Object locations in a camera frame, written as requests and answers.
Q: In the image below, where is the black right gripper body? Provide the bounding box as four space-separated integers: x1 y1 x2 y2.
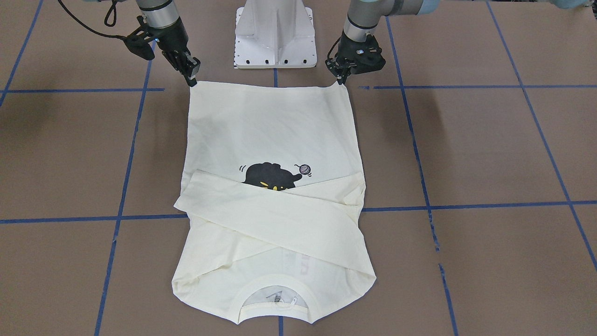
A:
154 21 193 70

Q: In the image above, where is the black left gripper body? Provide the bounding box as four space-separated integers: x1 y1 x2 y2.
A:
326 33 386 77

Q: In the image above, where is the cream long-sleeve cat shirt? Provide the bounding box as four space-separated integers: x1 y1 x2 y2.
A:
171 82 376 324

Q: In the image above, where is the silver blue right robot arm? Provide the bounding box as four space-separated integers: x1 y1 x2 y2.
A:
114 0 201 87

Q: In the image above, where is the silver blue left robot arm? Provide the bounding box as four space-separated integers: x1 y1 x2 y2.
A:
345 0 596 90

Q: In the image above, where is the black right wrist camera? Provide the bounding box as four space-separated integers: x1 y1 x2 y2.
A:
124 15 156 60

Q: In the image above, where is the white camera post base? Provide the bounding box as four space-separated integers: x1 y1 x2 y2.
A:
234 0 317 70

